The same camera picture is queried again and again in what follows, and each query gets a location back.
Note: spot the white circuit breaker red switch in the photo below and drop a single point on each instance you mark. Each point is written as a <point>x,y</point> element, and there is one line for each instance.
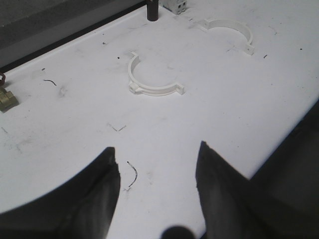
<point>175,6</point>

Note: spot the dark brown cylinder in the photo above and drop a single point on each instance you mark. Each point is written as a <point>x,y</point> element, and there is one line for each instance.
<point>152,10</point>

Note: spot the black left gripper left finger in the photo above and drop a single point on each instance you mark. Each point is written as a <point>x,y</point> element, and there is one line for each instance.
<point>81,208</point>

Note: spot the grey stone counter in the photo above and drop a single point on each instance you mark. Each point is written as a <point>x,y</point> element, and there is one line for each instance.
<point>27,26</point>

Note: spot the brass valve red handwheel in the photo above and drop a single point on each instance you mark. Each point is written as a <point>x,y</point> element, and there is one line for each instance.
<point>7,98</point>

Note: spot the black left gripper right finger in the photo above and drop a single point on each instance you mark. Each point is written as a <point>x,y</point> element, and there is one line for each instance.
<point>235,208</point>

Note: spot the white half clamp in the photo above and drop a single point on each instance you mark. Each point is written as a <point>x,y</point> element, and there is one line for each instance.
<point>136,87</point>
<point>235,25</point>

